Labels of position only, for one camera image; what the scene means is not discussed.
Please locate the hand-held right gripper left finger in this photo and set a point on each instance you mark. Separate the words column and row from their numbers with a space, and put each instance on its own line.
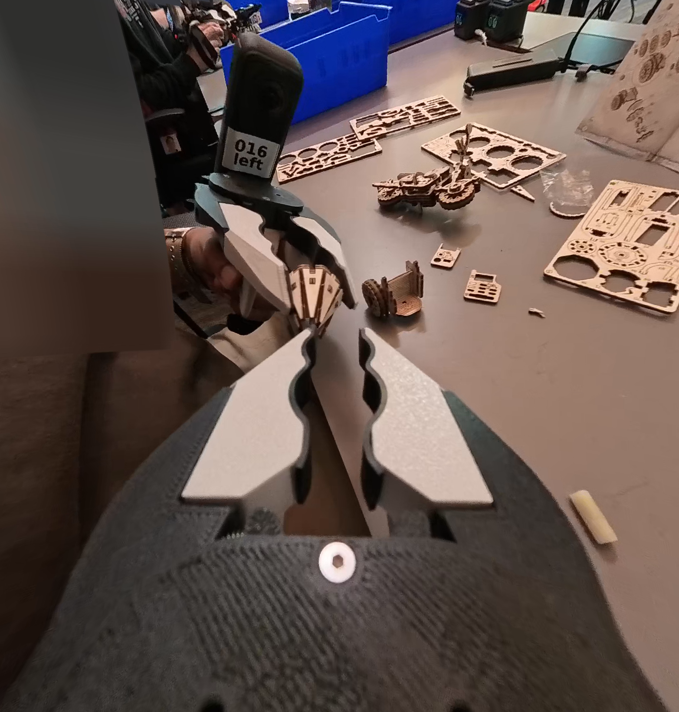
column 245, row 445

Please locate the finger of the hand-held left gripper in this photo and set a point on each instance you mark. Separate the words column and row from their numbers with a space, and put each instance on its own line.
column 324, row 239
column 250, row 245

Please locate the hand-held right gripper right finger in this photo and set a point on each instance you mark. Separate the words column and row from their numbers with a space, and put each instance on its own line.
column 423, row 445

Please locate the grey desk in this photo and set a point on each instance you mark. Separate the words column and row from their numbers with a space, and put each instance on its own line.
column 484, row 389

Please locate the person's left hand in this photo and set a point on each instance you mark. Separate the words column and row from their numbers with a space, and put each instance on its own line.
column 211, row 261

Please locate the punched wooden puzzle sheet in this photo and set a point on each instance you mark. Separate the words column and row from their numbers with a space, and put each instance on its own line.
column 328, row 158
column 406, row 117
column 545, row 158

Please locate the blue plastic bin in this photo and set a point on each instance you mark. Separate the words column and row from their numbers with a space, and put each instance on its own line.
column 339, row 61
column 261, row 8
column 423, row 19

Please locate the wooden wheel assembly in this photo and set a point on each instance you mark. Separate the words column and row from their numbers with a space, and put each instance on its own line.
column 392, row 292

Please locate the wooden motorcycle model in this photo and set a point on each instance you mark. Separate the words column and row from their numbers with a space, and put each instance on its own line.
column 423, row 189

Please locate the small slotted wooden card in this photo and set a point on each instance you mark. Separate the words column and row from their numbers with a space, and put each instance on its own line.
column 445, row 256

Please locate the small gridded wooden card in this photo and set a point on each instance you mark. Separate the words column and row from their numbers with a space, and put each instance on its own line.
column 482, row 286

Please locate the pale wax stick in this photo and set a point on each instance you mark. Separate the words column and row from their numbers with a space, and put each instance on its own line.
column 593, row 516

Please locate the pointed wooden sliver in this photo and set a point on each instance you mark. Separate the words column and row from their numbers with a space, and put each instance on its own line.
column 523, row 192

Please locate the black charger box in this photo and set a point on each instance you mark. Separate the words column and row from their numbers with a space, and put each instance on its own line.
column 470, row 16
column 506, row 19

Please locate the wooden puzzle sheet with gear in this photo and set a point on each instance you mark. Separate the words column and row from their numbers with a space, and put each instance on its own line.
column 573, row 267

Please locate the curved wooden arc piece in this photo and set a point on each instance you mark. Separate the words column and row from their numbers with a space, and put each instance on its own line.
column 567, row 210

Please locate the small clear plastic bag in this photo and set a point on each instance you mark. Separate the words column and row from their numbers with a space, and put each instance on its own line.
column 565, row 183

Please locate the black rectangular device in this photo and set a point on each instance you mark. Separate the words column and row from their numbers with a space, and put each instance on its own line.
column 512, row 72

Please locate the dark flat tablet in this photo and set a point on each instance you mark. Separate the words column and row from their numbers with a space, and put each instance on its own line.
column 590, row 50

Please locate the printed instruction booklet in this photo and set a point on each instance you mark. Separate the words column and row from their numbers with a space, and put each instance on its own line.
column 651, row 83

